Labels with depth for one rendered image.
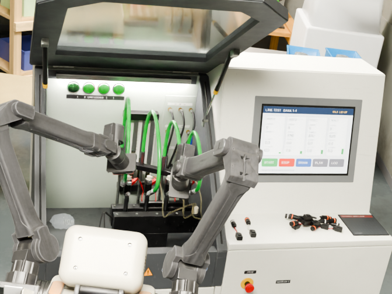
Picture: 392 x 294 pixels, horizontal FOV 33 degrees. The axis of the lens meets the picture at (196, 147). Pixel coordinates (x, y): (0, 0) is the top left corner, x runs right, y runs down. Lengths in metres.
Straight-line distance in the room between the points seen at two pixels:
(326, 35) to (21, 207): 4.25
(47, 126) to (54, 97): 0.73
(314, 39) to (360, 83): 2.97
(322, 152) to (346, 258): 0.44
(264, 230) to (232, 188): 0.99
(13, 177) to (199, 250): 0.53
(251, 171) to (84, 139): 0.64
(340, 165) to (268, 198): 0.34
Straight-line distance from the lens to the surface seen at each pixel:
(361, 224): 2.79
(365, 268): 2.78
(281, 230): 2.62
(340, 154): 2.78
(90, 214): 2.84
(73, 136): 2.02
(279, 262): 2.59
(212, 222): 1.69
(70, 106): 2.68
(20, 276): 1.79
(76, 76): 2.61
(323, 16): 5.75
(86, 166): 2.80
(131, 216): 2.56
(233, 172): 1.59
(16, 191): 1.81
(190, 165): 1.93
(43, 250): 1.82
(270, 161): 2.66
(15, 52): 6.08
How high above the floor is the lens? 2.27
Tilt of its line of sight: 24 degrees down
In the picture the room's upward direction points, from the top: 8 degrees clockwise
